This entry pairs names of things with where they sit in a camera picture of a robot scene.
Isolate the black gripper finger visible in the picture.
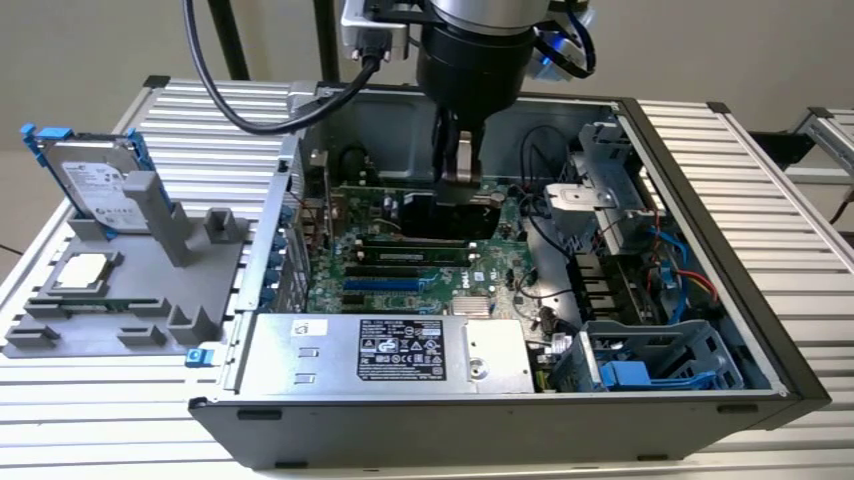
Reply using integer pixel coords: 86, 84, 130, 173
438, 119, 486, 206
430, 107, 461, 174

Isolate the green graphics card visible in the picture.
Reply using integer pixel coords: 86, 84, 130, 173
307, 148, 506, 244

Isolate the green motherboard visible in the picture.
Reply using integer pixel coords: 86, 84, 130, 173
303, 177, 535, 331

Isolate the green RAM stick with label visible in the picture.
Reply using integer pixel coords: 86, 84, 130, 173
363, 252, 469, 264

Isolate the black stand pole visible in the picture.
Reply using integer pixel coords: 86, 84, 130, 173
206, 0, 253, 81
313, 0, 343, 84

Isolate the black expansion slot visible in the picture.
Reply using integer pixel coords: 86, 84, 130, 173
343, 267, 422, 279

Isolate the blue expansion slot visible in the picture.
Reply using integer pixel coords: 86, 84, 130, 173
343, 278, 429, 292

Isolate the silver finned heatsink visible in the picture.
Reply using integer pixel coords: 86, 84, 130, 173
451, 295, 497, 317

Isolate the grey plastic disk bay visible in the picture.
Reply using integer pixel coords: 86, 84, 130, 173
577, 319, 746, 394

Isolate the silver power supply unit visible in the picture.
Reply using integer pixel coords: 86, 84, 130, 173
237, 313, 540, 396

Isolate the blue disk carrier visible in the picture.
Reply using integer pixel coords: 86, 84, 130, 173
600, 360, 726, 391

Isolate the hard disk in blue carrier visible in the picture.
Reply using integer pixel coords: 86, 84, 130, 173
19, 123, 157, 236

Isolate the open grey PC case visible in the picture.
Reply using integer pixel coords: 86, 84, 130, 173
187, 82, 834, 471

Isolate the grey parts rack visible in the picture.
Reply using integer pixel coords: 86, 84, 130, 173
0, 169, 253, 359

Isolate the silver CPU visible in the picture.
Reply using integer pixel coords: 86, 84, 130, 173
50, 252, 113, 292

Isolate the thin black looped wire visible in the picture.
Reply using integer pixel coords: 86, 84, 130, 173
517, 124, 573, 201

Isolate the silver metal drive bracket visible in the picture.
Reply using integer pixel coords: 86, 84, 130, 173
544, 122, 669, 256

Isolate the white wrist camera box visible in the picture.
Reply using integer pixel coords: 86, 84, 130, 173
339, 0, 410, 64

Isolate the black plastic bracket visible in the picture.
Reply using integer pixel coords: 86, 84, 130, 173
565, 249, 642, 324

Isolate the blue data wire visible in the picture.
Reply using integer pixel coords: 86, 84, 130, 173
645, 224, 700, 326

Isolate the thick black camera cable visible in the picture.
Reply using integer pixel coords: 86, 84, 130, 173
181, 0, 402, 136

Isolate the red power wire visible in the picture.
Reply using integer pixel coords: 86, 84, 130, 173
677, 269, 721, 304

